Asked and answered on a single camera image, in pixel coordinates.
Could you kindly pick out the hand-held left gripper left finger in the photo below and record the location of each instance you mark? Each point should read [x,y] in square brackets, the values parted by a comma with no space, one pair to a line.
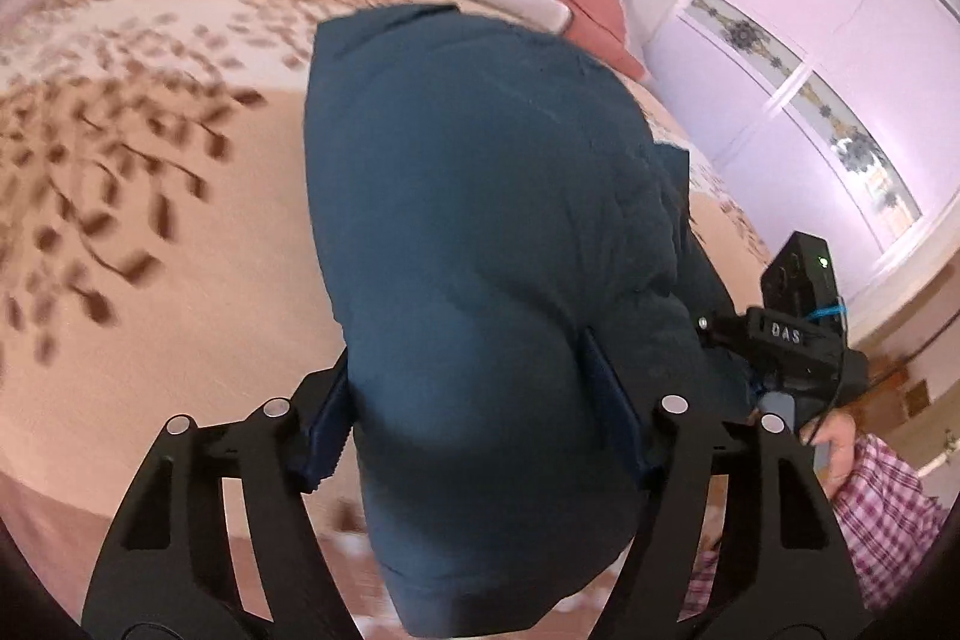
[330,431]

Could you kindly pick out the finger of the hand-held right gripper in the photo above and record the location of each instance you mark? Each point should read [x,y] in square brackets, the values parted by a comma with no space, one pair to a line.
[724,329]

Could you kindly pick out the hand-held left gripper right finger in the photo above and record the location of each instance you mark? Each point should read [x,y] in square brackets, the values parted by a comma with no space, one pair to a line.
[611,401]

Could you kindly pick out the dark blue quilted jacket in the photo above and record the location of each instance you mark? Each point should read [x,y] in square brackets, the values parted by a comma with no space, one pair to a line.
[465,235]

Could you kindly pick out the person's right hand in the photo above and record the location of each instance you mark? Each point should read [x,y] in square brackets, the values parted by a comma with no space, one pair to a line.
[840,449]

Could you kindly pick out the person's plaid pajamas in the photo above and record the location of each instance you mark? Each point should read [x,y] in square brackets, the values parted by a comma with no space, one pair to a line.
[705,580]

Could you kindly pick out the leaf print blanket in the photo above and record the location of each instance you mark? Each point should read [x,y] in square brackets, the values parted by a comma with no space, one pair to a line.
[150,310]

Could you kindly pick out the white wardrobe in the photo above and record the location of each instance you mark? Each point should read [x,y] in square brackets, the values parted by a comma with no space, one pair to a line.
[825,85]

